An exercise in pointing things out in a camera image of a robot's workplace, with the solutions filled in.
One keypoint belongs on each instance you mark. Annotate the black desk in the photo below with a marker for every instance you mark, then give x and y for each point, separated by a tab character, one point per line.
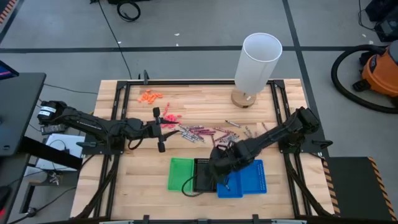
18	109

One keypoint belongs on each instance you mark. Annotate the black aluminium table frame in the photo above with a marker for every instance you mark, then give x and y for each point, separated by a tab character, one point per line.
186	82

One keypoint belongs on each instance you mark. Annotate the magenta wrapper crayon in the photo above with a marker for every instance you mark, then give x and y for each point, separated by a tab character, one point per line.
196	127
204	132

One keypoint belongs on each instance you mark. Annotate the black plastic basket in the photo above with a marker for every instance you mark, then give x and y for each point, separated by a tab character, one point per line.
200	168

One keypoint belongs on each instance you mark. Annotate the black table clamp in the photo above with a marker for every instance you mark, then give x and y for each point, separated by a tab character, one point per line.
145	218
145	76
255	218

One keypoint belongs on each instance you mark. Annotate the white wrapper crayon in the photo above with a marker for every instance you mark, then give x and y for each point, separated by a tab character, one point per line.
188	137
255	134
233	123
183	127
248	131

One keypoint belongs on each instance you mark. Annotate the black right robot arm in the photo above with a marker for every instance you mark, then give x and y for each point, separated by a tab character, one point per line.
273	132

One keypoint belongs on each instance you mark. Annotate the black mat with hazard stripes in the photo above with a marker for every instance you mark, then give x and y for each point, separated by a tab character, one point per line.
354	186

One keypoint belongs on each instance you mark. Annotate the black power brick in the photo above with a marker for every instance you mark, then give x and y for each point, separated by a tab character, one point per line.
53	128

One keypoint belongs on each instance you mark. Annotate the black equipment case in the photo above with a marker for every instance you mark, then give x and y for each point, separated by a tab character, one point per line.
387	25

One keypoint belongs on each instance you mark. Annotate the white shade wooden base lamp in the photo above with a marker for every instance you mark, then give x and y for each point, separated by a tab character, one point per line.
258	68

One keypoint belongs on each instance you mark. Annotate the green plastic basket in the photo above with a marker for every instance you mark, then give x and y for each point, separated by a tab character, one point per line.
171	186

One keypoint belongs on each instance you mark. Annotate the pink crayon pieces heap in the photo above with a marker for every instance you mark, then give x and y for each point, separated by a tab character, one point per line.
171	118

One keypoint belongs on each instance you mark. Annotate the monitor with blue screen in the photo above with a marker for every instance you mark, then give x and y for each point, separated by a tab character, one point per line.
6	73

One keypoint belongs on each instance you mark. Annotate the black desk crossbar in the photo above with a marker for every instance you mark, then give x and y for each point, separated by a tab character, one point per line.
53	155

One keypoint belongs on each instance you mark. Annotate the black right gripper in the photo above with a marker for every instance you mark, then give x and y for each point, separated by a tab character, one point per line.
225	161

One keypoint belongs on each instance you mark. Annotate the bunch of keys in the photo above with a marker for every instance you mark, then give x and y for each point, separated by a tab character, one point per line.
55	179

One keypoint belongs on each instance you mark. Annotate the orange shop vacuum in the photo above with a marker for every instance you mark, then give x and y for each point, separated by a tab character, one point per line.
334	73
381	74

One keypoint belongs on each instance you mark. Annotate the blue plastic basket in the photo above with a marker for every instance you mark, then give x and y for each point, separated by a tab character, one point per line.
233	193
255	183

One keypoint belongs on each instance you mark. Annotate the white paper sheet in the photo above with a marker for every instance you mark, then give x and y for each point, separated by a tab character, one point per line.
59	143

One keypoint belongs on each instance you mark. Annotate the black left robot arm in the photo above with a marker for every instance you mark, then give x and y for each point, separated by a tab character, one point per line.
87	123

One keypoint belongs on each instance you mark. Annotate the orange crayon pieces heap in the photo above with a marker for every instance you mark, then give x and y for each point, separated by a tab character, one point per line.
150	98

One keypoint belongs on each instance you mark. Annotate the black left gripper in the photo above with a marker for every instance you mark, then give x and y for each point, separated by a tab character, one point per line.
154	129

